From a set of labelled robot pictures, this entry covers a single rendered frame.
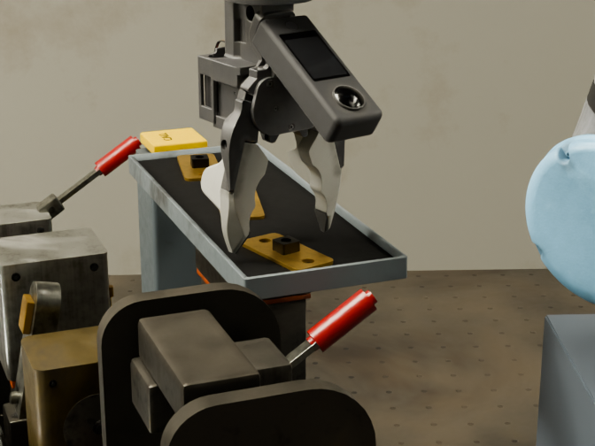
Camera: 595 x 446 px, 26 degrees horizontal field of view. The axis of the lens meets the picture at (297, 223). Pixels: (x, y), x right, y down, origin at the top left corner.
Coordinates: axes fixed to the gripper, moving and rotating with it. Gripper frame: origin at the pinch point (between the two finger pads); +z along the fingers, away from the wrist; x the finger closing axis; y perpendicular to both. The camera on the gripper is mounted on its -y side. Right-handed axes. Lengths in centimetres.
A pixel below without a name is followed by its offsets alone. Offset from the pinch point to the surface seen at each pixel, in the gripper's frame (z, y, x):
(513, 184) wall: 59, 132, -163
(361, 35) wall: 22, 154, -132
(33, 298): 8.2, 17.9, 14.3
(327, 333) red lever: 4.5, -9.8, 3.1
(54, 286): 7.2, 17.0, 12.6
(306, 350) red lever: 5.8, -9.1, 4.5
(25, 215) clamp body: 12, 49, 1
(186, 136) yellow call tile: 1.8, 35.9, -12.5
